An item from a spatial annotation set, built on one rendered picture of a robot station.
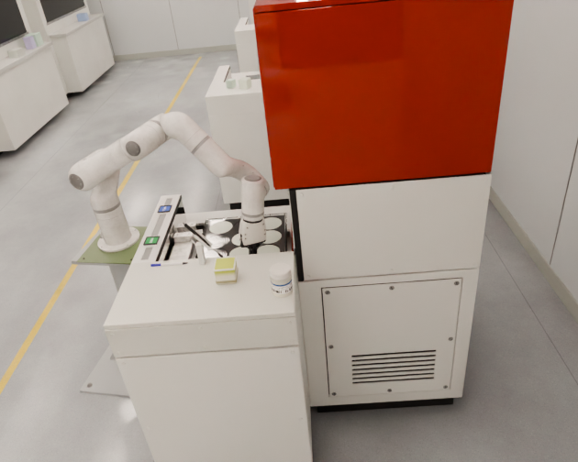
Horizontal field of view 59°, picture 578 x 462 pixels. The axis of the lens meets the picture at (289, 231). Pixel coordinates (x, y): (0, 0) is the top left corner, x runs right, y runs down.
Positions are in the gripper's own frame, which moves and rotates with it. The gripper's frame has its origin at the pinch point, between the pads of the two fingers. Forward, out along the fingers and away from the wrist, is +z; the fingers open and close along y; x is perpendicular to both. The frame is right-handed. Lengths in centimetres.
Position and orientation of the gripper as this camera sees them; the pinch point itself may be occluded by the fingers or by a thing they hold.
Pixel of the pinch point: (252, 253)
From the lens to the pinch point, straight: 199.4
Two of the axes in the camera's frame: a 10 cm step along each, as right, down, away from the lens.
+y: -8.6, 2.2, -4.6
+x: 5.1, 4.2, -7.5
